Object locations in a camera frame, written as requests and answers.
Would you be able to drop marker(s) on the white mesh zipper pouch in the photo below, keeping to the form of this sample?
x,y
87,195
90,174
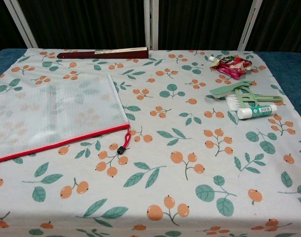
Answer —
x,y
54,111

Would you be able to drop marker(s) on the fruit print tablecloth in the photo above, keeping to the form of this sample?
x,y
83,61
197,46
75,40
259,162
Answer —
x,y
165,185

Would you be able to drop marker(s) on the green brush white bristles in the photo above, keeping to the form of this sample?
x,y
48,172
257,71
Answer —
x,y
222,90

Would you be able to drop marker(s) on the dark red folded fan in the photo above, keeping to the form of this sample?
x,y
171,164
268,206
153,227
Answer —
x,y
103,54

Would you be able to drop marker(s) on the red snack pouch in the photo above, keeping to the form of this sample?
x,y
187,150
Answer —
x,y
230,67

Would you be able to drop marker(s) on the white green glue stick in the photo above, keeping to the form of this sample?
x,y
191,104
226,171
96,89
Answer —
x,y
256,111

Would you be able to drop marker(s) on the black curtain panel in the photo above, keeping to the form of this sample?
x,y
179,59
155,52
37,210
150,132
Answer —
x,y
202,22
286,24
2,24
86,22

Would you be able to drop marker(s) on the white frame post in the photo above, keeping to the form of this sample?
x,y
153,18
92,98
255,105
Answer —
x,y
150,24
250,24
22,24

